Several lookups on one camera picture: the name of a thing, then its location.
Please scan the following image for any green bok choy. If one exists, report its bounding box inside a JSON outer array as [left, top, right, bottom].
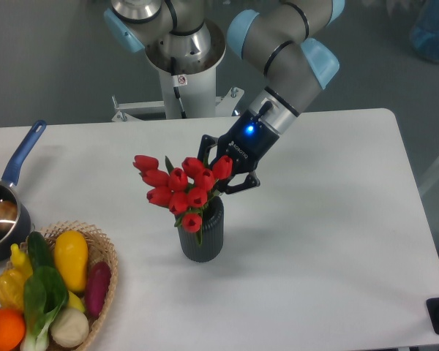
[[20, 266, 68, 350]]

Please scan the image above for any orange fruit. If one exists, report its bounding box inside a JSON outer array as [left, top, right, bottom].
[[0, 309, 26, 350]]

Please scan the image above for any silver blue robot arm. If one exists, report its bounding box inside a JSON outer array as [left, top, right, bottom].
[[104, 1, 345, 195]]

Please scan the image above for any beige garlic bulb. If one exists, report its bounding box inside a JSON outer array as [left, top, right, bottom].
[[50, 308, 89, 348]]

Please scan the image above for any yellow bell pepper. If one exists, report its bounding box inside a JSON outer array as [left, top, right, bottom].
[[0, 268, 25, 312]]

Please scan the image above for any blue plastic bag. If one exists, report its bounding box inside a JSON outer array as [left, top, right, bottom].
[[409, 1, 439, 64]]

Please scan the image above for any green cucumber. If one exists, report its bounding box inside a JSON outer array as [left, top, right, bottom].
[[26, 231, 55, 271]]

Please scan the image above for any yellow squash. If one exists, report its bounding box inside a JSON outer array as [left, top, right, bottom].
[[54, 230, 89, 293]]

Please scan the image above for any purple eggplant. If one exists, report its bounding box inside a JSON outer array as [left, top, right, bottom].
[[84, 261, 111, 317]]

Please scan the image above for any dark grey ribbed vase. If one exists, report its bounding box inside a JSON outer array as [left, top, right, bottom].
[[178, 197, 225, 263]]

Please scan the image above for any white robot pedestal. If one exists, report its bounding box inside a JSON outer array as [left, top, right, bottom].
[[112, 19, 244, 121]]

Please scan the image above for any small yellow gourd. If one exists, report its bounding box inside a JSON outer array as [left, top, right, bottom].
[[10, 244, 33, 279]]

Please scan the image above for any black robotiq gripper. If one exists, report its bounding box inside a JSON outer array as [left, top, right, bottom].
[[197, 109, 279, 195]]

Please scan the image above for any yellow banana tip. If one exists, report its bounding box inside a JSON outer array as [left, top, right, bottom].
[[67, 291, 86, 313]]

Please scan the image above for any brown bread roll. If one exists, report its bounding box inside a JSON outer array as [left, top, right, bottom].
[[0, 200, 18, 233]]

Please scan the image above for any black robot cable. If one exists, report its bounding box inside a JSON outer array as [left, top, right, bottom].
[[170, 57, 188, 120]]

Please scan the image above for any blue handled saucepan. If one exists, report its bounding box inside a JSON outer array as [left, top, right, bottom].
[[0, 120, 47, 261]]

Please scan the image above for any red tulip bouquet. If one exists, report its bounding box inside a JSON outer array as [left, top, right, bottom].
[[132, 154, 233, 244]]

